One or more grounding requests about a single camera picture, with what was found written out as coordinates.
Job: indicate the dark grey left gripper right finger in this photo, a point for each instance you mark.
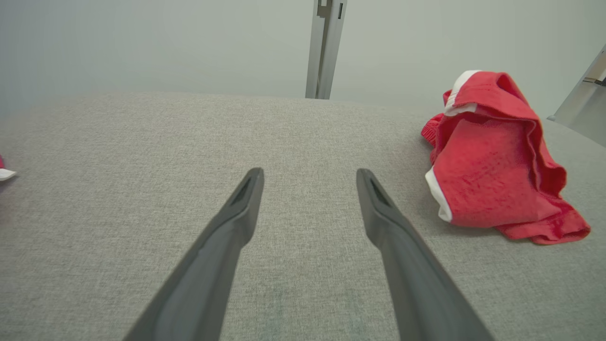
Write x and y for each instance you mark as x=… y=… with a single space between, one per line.
x=412 y=274

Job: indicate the grey metal post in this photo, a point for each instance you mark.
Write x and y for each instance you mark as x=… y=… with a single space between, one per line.
x=322 y=57

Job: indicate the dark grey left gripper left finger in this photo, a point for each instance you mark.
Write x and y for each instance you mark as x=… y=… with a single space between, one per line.
x=208 y=265

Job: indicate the red basketball jersey white sleeves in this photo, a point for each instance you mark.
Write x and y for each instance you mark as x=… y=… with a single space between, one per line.
x=4 y=174

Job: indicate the red shorts with white trim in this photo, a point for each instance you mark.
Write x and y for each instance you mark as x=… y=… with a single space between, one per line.
x=483 y=180

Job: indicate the slanted grey metal frame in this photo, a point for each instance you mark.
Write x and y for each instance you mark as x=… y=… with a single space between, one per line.
x=582 y=109

